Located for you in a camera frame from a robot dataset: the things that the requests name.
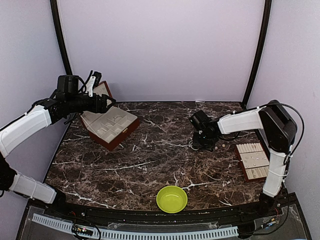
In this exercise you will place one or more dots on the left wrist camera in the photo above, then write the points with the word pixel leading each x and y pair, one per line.
pixel 92 82

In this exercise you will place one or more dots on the black frame post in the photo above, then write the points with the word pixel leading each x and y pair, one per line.
pixel 258 53
pixel 60 36

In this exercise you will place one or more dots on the brown wooden jewelry box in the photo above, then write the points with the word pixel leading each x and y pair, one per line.
pixel 111 128

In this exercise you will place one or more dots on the green bowl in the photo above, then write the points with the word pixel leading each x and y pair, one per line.
pixel 171 199

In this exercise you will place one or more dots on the black right frame post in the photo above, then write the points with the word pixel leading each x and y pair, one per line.
pixel 258 53

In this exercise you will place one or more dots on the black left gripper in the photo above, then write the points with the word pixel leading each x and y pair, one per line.
pixel 102 109

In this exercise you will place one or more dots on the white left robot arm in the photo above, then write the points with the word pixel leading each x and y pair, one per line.
pixel 73 95

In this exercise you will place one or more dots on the white slotted cable duct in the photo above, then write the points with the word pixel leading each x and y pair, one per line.
pixel 135 232

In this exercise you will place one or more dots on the black left frame post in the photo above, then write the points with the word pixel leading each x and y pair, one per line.
pixel 60 36

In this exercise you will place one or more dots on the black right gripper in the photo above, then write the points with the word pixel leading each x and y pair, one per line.
pixel 196 143

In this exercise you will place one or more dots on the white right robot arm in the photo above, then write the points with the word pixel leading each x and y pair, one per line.
pixel 275 127

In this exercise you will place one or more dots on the brown ring earring tray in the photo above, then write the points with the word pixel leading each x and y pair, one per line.
pixel 253 161

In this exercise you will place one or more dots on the silver wrap bangle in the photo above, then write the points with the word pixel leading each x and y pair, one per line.
pixel 190 144

